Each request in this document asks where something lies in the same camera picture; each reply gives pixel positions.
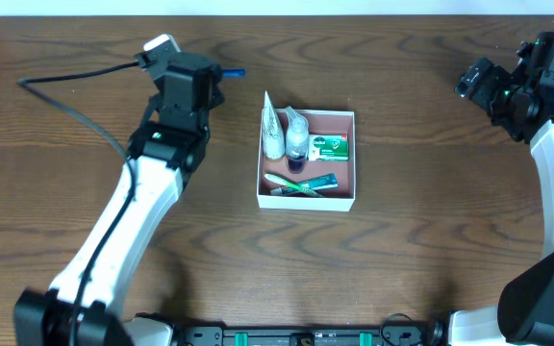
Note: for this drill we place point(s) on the blue disposable razor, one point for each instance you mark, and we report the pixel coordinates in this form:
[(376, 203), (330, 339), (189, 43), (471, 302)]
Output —
[(233, 73)]

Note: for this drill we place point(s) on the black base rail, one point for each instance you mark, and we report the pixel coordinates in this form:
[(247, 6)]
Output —
[(397, 329)]

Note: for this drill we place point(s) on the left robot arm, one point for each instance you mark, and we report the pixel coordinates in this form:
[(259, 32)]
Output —
[(84, 303)]

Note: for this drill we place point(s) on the clear pump bottle dark liquid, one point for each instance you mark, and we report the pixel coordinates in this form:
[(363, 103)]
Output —
[(297, 140)]

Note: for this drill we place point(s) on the green white toothbrush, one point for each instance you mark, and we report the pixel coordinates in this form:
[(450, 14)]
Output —
[(289, 185)]

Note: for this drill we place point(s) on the green Dettol soap box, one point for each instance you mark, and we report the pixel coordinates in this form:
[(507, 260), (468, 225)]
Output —
[(328, 148)]

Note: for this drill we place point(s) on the white cardboard box pink inside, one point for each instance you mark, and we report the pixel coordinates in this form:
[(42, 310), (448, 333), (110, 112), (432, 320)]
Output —
[(339, 198)]

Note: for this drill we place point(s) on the white Pantene tube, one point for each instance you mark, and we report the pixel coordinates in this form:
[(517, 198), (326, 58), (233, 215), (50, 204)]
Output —
[(273, 139)]

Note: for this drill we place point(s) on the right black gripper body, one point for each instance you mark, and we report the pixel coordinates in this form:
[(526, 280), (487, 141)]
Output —
[(472, 82)]

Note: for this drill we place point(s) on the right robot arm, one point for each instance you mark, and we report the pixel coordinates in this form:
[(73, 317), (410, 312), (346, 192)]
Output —
[(524, 314)]

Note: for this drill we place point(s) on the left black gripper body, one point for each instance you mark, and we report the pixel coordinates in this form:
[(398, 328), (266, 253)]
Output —
[(215, 87)]

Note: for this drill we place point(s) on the green white toothpaste tube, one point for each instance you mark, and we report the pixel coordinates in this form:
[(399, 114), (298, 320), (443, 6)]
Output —
[(320, 183)]

